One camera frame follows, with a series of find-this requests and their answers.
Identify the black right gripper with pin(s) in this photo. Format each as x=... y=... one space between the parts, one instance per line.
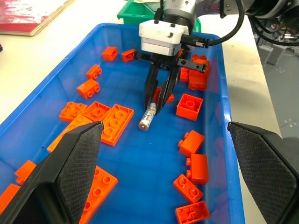
x=167 y=62

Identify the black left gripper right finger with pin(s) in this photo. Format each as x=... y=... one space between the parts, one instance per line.
x=266 y=168

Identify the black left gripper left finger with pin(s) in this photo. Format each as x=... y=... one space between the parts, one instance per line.
x=70 y=168

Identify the white AA battery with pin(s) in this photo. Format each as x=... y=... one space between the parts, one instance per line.
x=147 y=116

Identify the blue plastic bin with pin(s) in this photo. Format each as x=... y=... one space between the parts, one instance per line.
x=144 y=158

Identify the green plastic bin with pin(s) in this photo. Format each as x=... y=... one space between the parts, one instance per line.
x=133 y=12

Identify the small orange toy brick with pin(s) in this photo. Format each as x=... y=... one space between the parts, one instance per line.
x=127 y=55
x=188 y=188
x=184 y=74
x=8 y=194
x=197 y=80
x=94 y=72
x=199 y=169
x=192 y=212
x=192 y=142
x=198 y=58
x=88 y=88
x=157 y=93
x=109 y=53
x=24 y=170

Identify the square orange toy brick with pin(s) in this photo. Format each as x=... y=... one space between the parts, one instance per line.
x=189 y=107

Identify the long orange toy plate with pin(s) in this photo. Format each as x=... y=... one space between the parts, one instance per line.
x=74 y=123
x=116 y=124
x=101 y=186

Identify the square orange toy plate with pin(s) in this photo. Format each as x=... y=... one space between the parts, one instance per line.
x=72 y=111
x=97 y=111

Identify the grey box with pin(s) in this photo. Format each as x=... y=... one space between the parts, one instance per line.
x=273 y=54

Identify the red book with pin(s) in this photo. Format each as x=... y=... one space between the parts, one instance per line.
x=28 y=16

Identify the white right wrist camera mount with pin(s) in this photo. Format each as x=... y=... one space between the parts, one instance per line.
x=161 y=35

